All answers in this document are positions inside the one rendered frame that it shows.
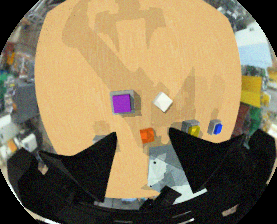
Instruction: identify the blue button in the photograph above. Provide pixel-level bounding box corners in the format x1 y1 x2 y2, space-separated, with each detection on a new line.
207 119 223 135

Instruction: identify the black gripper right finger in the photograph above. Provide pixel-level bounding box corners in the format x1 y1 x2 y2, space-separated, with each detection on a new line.
169 127 247 193

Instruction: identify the red button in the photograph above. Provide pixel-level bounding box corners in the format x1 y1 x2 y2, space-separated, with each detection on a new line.
93 135 106 144

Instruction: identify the orange block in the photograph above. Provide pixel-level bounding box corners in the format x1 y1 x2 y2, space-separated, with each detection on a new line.
139 128 154 144

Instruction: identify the yellow button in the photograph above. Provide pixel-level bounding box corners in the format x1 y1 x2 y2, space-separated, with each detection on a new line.
181 119 201 137

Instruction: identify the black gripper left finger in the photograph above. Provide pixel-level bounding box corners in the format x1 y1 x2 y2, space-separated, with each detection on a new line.
38 132 117 202

